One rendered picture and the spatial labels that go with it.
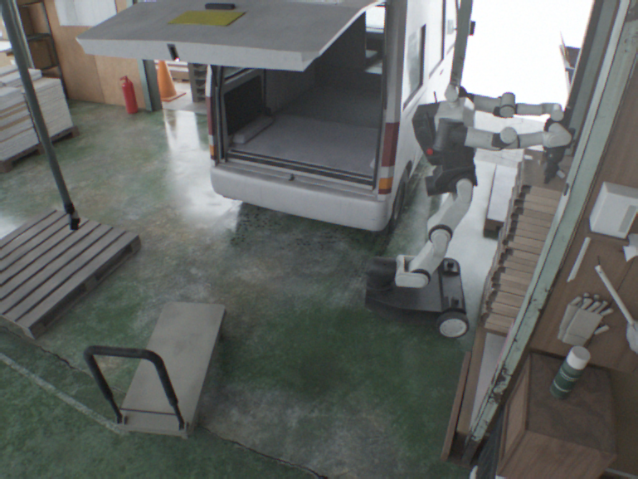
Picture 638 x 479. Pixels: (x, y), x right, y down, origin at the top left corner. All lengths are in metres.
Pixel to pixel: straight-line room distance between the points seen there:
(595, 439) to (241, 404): 1.72
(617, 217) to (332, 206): 2.17
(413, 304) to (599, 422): 1.49
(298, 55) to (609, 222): 1.17
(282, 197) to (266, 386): 1.38
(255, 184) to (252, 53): 1.69
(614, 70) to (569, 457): 1.16
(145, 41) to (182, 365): 1.61
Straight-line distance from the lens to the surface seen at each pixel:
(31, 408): 2.97
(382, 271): 2.82
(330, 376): 2.64
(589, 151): 1.32
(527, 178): 2.40
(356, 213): 3.12
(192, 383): 2.45
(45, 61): 7.89
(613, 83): 1.27
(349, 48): 4.85
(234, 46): 1.85
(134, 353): 1.90
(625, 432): 2.38
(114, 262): 3.67
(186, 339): 2.65
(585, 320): 1.64
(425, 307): 2.84
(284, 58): 1.77
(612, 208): 1.35
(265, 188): 3.33
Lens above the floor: 2.13
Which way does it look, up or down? 36 degrees down
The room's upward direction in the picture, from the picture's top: straight up
